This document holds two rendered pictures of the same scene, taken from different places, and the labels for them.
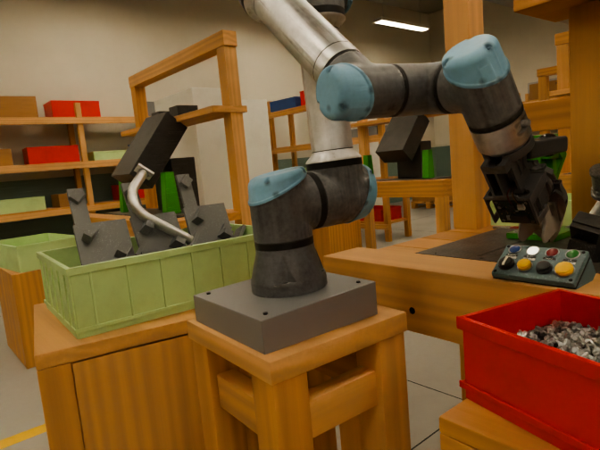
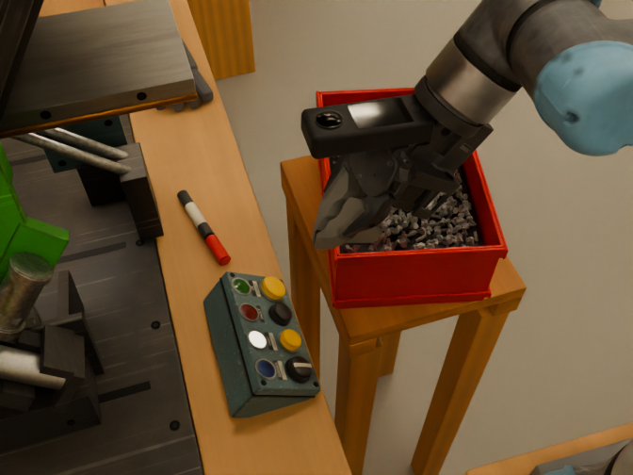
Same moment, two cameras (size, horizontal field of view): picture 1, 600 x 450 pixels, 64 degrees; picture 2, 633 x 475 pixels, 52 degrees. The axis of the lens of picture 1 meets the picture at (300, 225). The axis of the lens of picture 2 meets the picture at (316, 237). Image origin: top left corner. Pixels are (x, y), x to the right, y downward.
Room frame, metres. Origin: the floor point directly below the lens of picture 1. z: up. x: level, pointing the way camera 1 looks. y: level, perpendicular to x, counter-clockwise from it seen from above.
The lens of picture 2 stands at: (1.18, -0.26, 1.55)
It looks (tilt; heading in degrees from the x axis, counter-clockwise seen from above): 52 degrees down; 201
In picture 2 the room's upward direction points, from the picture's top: straight up
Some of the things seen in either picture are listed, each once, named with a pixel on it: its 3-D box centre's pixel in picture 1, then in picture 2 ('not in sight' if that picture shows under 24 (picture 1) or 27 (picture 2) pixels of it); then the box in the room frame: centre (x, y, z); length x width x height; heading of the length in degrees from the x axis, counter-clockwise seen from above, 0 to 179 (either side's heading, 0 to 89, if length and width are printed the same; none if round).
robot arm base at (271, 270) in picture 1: (287, 262); not in sight; (0.94, 0.03, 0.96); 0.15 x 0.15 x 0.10
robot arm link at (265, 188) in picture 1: (282, 203); not in sight; (0.94, 0.03, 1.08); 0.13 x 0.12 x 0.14; 119
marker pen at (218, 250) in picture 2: not in sight; (202, 226); (0.74, -0.58, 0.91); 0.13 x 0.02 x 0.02; 52
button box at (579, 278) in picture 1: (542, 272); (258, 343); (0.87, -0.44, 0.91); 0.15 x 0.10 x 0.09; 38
